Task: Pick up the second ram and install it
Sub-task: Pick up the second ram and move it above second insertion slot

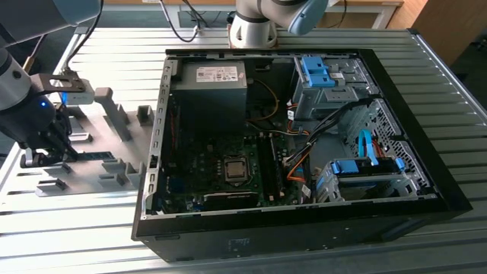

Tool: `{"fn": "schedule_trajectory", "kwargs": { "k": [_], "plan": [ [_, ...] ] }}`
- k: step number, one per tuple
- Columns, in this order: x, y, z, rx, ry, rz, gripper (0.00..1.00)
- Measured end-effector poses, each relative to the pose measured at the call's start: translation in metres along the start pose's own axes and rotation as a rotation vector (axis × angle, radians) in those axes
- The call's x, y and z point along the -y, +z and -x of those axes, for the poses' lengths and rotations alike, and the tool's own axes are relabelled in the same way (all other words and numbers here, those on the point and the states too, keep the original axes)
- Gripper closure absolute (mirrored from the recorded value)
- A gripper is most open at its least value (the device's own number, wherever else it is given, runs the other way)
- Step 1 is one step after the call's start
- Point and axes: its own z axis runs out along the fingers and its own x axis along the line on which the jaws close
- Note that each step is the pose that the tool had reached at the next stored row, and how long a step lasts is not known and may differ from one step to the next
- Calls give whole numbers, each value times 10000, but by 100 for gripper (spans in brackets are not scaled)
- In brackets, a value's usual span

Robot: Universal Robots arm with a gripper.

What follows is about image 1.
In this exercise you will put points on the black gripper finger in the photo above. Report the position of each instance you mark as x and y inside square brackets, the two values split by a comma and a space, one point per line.
[63, 137]
[42, 157]

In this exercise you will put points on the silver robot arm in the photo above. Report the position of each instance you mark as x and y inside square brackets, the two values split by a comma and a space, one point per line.
[253, 31]

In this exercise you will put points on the black RAM slot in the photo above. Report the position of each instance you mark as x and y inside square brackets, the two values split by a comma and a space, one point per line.
[265, 171]

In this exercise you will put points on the grey parts rack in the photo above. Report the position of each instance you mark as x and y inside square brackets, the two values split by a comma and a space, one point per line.
[95, 134]

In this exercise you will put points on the grey power supply unit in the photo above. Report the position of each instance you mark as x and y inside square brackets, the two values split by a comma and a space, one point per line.
[213, 100]

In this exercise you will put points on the silver CPU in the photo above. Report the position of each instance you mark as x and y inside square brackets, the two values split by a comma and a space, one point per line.
[235, 170]

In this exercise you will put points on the black graphics card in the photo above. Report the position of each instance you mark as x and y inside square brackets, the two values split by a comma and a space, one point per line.
[233, 199]

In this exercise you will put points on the green motherboard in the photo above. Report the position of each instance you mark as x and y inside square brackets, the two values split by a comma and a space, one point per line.
[254, 185]

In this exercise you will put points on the black PC case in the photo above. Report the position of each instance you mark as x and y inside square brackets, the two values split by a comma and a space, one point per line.
[266, 234]

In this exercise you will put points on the tall grey metal drive cage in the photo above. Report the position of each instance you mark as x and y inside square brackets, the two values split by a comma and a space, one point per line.
[336, 97]

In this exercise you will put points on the hard disk in blue carrier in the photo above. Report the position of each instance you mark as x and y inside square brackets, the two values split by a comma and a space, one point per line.
[350, 167]

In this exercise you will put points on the low grey metal drive cage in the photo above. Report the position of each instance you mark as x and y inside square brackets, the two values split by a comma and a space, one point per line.
[373, 182]

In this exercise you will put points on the brown wooden cabinet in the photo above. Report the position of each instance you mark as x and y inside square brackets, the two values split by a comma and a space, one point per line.
[449, 28]

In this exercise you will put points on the black camera bracket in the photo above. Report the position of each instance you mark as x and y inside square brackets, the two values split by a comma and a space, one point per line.
[41, 82]

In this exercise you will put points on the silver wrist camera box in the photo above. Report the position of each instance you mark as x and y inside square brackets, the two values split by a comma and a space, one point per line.
[81, 95]

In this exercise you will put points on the blue plastic bay bracket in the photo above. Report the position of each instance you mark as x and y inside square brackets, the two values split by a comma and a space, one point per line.
[316, 71]

